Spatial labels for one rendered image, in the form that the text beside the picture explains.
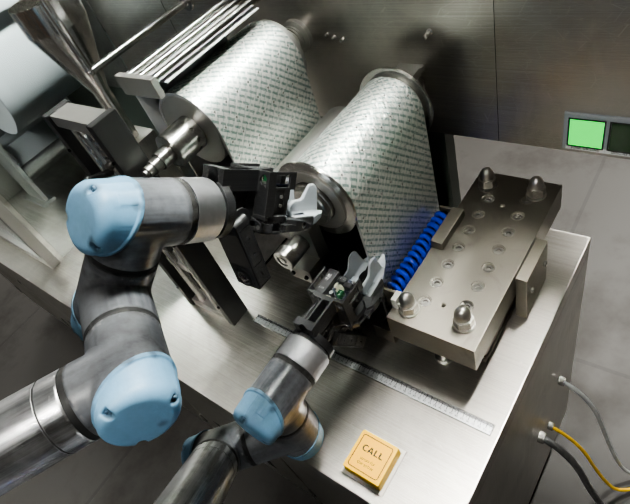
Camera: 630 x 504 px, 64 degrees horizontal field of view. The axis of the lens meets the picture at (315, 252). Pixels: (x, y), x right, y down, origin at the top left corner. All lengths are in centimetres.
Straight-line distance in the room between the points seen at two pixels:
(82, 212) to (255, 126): 47
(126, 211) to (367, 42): 64
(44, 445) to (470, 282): 67
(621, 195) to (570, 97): 169
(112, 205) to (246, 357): 66
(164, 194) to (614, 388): 171
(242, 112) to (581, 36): 52
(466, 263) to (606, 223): 155
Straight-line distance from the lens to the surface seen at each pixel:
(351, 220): 77
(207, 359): 114
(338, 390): 99
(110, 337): 50
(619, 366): 204
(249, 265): 65
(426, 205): 100
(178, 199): 54
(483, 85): 95
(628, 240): 239
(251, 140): 92
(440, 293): 90
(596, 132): 93
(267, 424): 73
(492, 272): 92
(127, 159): 88
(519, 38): 88
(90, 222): 51
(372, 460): 89
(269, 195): 63
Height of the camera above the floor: 175
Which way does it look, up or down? 44 degrees down
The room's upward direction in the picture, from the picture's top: 24 degrees counter-clockwise
